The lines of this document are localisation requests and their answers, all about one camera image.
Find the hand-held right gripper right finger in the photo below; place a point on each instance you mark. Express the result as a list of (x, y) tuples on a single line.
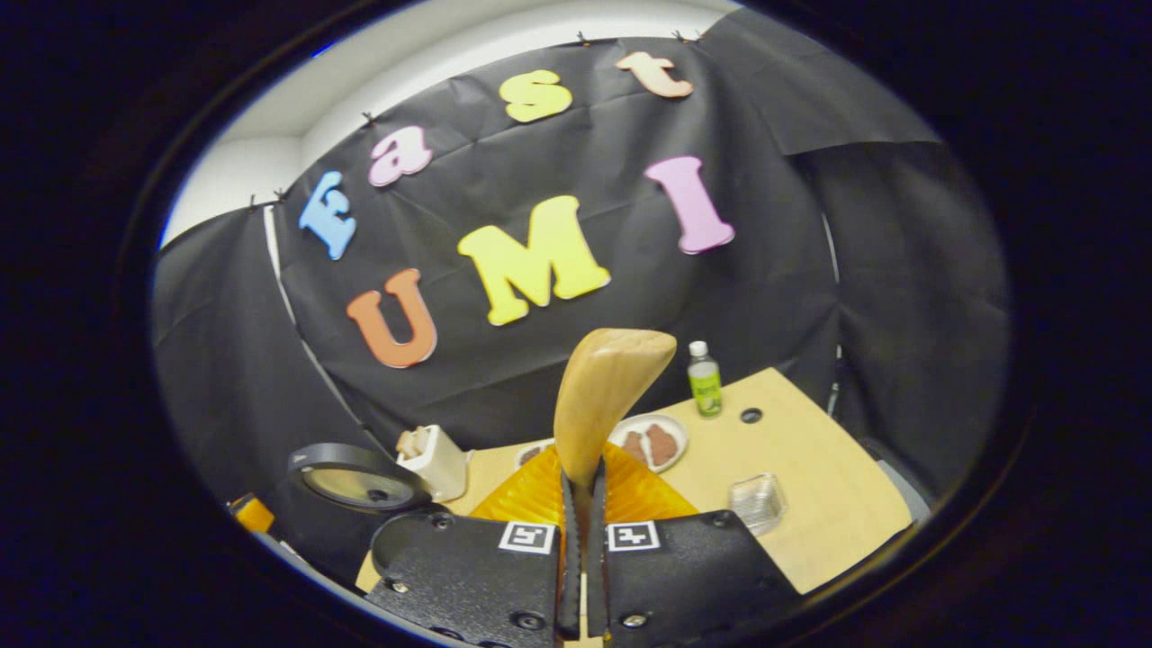
[(595, 558)]

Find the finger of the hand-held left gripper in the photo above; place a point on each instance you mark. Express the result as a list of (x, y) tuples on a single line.
[(254, 513)]

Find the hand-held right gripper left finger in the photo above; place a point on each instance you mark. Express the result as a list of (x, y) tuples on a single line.
[(569, 558)]

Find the dark grey rice cooker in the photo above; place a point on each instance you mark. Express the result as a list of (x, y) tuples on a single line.
[(360, 481)]

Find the wooden spoon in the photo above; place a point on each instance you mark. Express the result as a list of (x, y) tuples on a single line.
[(603, 396)]

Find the clear chopstick holder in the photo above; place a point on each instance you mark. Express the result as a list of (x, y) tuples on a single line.
[(758, 504)]

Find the white divided bean dish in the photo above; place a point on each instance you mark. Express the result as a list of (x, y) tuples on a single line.
[(531, 453)]

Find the brown meat piece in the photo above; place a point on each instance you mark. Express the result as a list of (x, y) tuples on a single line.
[(663, 444), (634, 445)]

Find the white round plate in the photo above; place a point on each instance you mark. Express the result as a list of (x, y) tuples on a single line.
[(679, 432)]

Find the white toaster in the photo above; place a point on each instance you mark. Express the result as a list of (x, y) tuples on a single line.
[(441, 468)]

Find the brown bread slice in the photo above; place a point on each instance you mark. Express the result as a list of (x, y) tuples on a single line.
[(421, 438), (407, 445)]

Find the green label drink bottle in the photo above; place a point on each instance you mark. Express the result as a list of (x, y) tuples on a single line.
[(705, 382)]

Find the black table grommet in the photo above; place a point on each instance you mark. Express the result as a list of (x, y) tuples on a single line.
[(751, 415)]

